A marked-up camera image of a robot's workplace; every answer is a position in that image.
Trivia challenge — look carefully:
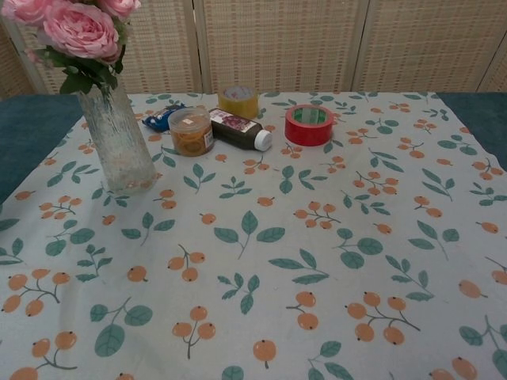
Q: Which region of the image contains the blue snack packet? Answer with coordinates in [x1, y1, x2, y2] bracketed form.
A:
[142, 102, 189, 132]

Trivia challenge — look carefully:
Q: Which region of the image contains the red tape roll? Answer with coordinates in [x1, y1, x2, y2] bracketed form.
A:
[284, 104, 334, 147]

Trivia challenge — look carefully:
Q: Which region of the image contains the pink artificial rose bouquet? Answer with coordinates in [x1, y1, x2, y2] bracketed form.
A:
[1, 0, 142, 100]

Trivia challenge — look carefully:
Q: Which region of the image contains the transparent glass vase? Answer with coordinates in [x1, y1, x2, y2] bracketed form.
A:
[76, 81, 159, 196]

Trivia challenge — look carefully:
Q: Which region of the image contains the dark bottle with white cap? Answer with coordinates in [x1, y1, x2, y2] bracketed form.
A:
[208, 108, 273, 152]

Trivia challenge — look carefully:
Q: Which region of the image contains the woven folding screen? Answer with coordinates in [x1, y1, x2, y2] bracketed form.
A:
[0, 0, 507, 100]

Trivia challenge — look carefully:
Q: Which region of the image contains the yellow tape roll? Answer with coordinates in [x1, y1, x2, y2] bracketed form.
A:
[218, 85, 260, 120]

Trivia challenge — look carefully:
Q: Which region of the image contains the clear jar of rubber bands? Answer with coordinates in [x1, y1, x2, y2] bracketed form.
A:
[167, 107, 215, 158]

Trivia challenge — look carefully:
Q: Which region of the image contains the fruit print tablecloth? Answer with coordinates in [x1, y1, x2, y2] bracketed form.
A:
[0, 91, 507, 380]

